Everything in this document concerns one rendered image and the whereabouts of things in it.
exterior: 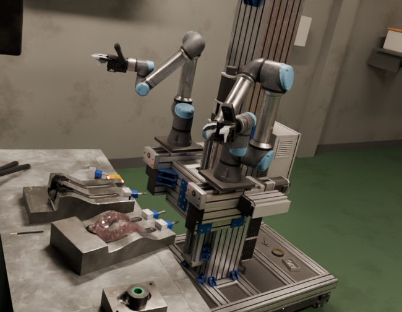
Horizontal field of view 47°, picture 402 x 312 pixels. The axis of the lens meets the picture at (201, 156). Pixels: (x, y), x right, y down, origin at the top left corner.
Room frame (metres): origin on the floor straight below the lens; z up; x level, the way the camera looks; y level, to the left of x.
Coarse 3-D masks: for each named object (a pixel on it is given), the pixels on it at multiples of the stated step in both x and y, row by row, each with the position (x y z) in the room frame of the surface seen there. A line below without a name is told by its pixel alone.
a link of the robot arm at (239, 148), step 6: (240, 138) 1.92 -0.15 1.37; (246, 138) 1.93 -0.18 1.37; (222, 144) 1.97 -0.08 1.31; (228, 144) 1.94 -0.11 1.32; (234, 144) 1.93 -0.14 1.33; (240, 144) 1.92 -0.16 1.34; (246, 144) 1.94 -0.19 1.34; (234, 150) 1.93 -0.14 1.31; (240, 150) 1.92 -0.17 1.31; (240, 156) 1.93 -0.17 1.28
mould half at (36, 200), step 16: (32, 192) 2.01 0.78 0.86; (64, 192) 1.94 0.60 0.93; (96, 192) 2.10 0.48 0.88; (112, 192) 2.12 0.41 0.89; (32, 208) 1.86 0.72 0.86; (48, 208) 1.89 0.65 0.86; (64, 208) 1.90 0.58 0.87; (80, 208) 1.94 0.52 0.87; (96, 208) 1.98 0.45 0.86; (112, 208) 2.02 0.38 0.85; (128, 208) 2.06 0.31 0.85
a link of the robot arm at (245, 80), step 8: (248, 64) 2.21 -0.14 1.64; (256, 64) 2.19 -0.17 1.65; (240, 72) 2.20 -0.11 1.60; (248, 72) 2.18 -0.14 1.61; (256, 72) 2.18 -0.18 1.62; (240, 80) 2.17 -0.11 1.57; (248, 80) 2.17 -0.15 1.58; (256, 80) 2.20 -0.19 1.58; (232, 88) 2.16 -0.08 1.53; (240, 88) 2.14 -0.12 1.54; (248, 88) 2.16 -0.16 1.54; (232, 96) 2.11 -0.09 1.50; (240, 96) 2.12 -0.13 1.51; (240, 104) 2.11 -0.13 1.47; (216, 120) 2.03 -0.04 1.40
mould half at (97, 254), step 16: (64, 224) 1.70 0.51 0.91; (80, 224) 1.73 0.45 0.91; (112, 224) 1.81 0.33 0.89; (144, 224) 1.92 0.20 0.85; (64, 240) 1.62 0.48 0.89; (80, 240) 1.61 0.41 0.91; (96, 240) 1.63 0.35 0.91; (128, 240) 1.71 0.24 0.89; (144, 240) 1.75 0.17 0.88; (160, 240) 1.82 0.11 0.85; (64, 256) 1.61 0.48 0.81; (80, 256) 1.53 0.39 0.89; (96, 256) 1.57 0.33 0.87; (112, 256) 1.63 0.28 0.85; (128, 256) 1.69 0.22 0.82; (80, 272) 1.52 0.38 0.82
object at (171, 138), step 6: (174, 132) 2.60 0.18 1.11; (180, 132) 2.59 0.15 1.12; (186, 132) 2.60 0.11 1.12; (168, 138) 2.61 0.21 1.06; (174, 138) 2.58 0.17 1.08; (180, 138) 2.58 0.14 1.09; (186, 138) 2.60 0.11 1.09; (174, 144) 2.57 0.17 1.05; (180, 144) 2.57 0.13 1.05; (186, 144) 2.59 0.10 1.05
